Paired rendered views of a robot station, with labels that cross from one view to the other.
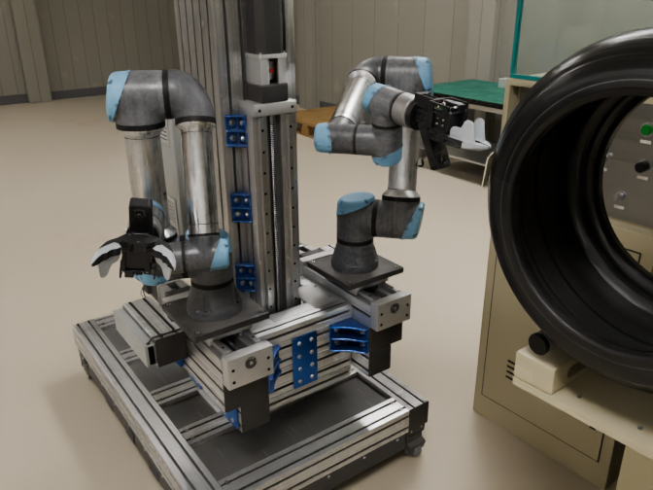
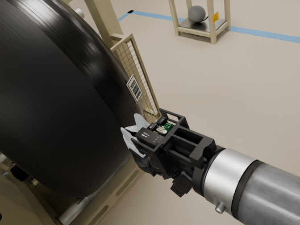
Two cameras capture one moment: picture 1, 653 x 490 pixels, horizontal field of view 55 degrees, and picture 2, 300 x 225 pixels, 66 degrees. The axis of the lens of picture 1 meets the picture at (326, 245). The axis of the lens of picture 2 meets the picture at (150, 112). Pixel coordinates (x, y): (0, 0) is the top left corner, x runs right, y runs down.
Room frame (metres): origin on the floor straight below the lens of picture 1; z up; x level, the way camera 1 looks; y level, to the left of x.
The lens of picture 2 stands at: (1.58, -0.24, 1.57)
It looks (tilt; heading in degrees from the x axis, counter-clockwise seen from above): 44 degrees down; 187
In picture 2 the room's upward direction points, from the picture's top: 23 degrees counter-clockwise
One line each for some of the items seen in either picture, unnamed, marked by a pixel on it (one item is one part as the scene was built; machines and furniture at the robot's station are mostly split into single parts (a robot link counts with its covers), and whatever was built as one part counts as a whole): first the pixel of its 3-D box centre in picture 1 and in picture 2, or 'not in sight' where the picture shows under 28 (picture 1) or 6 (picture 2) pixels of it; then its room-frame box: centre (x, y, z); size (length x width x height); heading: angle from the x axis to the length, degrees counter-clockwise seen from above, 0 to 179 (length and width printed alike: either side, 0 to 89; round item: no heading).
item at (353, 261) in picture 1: (355, 249); not in sight; (1.82, -0.09, 0.77); 0.15 x 0.15 x 0.10
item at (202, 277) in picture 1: (207, 253); not in sight; (1.54, 0.32, 0.88); 0.13 x 0.12 x 0.14; 100
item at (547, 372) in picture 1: (582, 342); (106, 191); (1.15, -0.55, 0.84); 0.36 x 0.09 x 0.06; 128
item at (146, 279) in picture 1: (158, 259); not in sight; (1.37, 0.40, 0.94); 0.11 x 0.08 x 0.11; 100
